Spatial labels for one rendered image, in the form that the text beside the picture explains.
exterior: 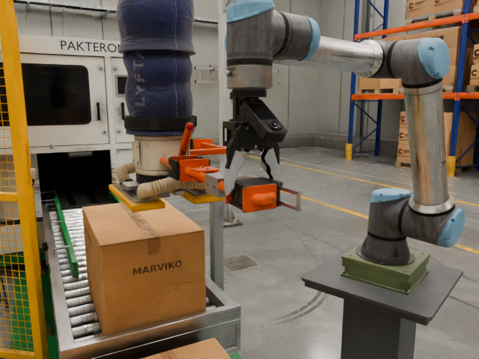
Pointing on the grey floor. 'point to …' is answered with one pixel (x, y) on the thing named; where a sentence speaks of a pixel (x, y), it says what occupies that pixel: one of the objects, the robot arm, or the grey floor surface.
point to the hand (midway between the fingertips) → (253, 190)
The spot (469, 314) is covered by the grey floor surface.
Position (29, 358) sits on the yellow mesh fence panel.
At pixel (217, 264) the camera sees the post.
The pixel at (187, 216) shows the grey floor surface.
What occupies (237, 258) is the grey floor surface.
